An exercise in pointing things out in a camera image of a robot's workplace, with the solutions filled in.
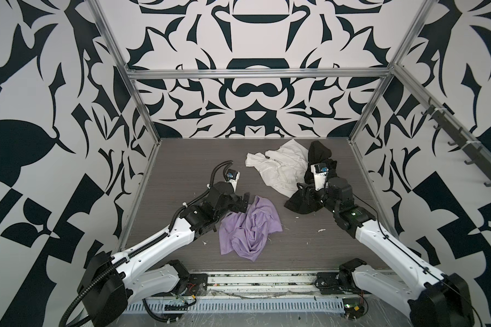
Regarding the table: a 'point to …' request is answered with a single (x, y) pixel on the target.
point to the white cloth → (281, 169)
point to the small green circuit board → (353, 308)
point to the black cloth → (318, 152)
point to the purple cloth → (245, 231)
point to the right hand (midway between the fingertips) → (306, 180)
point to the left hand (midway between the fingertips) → (239, 186)
